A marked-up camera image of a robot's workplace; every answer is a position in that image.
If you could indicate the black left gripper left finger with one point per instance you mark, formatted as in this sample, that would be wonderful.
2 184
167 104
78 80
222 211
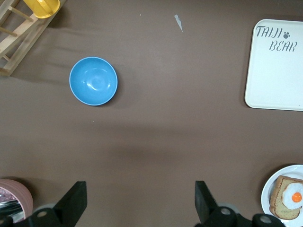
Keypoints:
73 203

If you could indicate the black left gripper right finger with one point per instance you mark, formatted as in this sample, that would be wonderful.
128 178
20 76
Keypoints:
204 203

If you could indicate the white round plate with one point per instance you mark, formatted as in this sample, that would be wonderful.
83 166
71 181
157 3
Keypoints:
266 196

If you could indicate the brown bread slice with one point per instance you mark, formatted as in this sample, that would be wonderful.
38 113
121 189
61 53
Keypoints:
277 196

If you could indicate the toy fried egg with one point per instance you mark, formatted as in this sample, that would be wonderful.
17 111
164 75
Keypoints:
294 196

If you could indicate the pink ribbed bowl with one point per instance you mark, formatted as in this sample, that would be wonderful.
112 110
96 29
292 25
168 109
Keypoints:
24 198

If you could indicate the metal ladle spoon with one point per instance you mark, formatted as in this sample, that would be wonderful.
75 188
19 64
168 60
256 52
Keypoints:
9 208

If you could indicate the blue bowl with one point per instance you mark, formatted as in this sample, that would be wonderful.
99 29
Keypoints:
93 80

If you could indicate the cream tray with bear print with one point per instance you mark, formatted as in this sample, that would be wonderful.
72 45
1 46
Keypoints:
274 78

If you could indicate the wooden peg drying rack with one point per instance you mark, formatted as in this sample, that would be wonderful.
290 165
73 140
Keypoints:
23 40

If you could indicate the small grey tape scrap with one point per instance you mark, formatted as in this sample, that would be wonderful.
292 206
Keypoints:
179 23

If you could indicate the yellow mug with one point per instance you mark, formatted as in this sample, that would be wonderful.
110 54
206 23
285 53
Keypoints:
42 8

